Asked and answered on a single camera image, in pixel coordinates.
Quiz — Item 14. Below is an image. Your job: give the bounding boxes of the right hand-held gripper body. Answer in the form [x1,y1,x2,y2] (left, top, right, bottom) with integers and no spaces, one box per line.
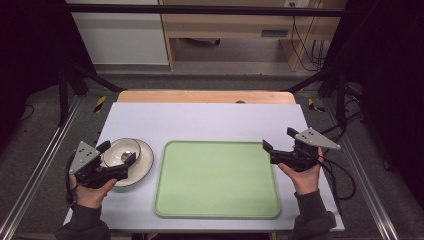
[289,127,342,173]

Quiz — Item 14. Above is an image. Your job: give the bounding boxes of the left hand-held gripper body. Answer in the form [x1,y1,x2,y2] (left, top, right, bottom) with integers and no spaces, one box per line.
[68,140,118,190]

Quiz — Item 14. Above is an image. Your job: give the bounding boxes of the white bowl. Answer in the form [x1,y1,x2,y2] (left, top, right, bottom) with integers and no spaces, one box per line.
[102,137,142,168]

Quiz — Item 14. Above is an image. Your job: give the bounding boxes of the person's right hand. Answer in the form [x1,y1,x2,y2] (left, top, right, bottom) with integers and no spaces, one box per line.
[277,148,325,196]

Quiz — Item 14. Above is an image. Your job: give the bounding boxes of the person's left hand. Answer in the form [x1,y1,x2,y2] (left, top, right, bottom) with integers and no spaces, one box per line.
[70,175,118,210]

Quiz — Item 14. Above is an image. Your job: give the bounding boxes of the white plate with dark rim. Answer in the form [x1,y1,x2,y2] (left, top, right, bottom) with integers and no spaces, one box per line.
[99,138,155,188]

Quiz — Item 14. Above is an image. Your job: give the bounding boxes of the black metal stand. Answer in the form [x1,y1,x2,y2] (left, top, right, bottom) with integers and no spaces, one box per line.
[57,63,125,128]
[285,66,348,128]

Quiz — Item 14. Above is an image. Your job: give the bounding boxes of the green tray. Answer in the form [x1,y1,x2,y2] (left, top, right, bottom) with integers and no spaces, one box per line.
[153,140,282,220]

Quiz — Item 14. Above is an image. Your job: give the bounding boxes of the white table cover board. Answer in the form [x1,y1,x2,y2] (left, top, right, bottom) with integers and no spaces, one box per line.
[62,101,346,232]

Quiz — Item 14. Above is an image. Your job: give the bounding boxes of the wooden table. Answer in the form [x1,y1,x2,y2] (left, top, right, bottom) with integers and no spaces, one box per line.
[116,89,297,105]

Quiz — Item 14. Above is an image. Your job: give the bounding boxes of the white cabinet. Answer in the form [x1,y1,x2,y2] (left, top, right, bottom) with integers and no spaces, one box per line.
[65,0,170,66]

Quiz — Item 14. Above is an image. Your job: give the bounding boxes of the black curtain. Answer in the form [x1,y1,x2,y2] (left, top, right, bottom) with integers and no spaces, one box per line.
[324,0,424,203]
[0,0,98,149]

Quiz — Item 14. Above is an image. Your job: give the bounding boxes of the light wooden desk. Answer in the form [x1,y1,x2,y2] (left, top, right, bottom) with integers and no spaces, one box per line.
[157,0,348,73]

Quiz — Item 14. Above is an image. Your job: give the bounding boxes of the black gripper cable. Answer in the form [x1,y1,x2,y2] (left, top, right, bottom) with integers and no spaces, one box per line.
[64,153,80,208]
[316,153,357,215]

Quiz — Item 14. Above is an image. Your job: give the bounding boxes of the aluminium floor rail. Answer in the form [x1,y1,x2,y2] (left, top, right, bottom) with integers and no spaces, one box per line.
[0,96,83,240]
[324,98,401,240]

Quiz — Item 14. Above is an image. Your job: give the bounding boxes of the black floor cables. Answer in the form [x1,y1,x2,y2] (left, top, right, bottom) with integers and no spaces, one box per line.
[319,83,365,145]

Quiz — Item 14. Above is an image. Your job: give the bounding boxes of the thin black floor cable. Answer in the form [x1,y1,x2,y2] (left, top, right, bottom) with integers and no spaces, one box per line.
[18,103,36,123]

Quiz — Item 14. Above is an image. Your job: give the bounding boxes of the black hanging cables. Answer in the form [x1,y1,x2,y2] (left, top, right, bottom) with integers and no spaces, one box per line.
[289,14,326,73]

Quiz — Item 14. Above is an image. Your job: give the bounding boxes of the black horizontal frame bar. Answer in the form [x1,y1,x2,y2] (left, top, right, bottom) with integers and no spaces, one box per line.
[64,3,348,18]

